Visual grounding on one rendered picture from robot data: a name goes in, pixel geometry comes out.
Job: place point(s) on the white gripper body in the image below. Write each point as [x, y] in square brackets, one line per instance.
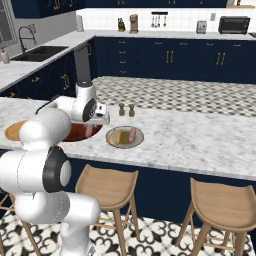
[100, 120]

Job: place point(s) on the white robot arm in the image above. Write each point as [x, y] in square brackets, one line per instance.
[40, 173]

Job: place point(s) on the pink sausage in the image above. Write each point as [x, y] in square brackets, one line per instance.
[132, 134]
[89, 131]

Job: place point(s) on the dark brown bowl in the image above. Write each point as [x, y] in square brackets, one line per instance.
[78, 132]

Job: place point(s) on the grey round plate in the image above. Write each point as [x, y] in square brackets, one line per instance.
[138, 137]

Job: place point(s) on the orange-brown round plate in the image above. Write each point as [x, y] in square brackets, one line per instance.
[13, 131]

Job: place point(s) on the brown wooden shaker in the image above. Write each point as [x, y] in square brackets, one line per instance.
[122, 109]
[132, 110]

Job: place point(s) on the grey dishwasher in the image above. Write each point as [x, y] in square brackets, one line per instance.
[82, 63]

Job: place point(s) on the dark blue base cupboards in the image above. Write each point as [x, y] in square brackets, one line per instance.
[50, 80]
[193, 60]

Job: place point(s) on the wooden bar stool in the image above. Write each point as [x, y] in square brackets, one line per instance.
[223, 206]
[16, 213]
[108, 186]

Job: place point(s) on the black kitchen sink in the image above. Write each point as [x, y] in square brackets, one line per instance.
[40, 53]

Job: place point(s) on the dark blue island base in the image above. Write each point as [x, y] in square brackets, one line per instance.
[160, 193]

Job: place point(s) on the white paper towel roll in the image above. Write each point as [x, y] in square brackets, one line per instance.
[80, 23]

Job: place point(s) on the brown coffee machine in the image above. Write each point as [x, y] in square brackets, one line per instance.
[134, 24]

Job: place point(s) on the dark metal tap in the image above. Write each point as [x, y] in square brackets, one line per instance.
[24, 36]

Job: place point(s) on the white soap dispenser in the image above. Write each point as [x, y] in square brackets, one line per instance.
[5, 56]

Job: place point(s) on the grey framed window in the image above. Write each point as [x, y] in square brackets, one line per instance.
[6, 23]

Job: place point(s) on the silver toaster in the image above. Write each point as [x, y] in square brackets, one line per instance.
[201, 27]

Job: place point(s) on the black toaster oven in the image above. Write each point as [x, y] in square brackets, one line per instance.
[234, 25]

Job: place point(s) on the rail with hanging tools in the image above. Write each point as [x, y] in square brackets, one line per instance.
[159, 19]

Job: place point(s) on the dark blue wall cupboards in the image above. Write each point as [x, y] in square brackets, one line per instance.
[133, 3]

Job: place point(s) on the white wall socket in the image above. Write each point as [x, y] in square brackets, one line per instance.
[212, 16]

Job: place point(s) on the wooden wall shelf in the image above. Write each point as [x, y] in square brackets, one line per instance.
[240, 5]

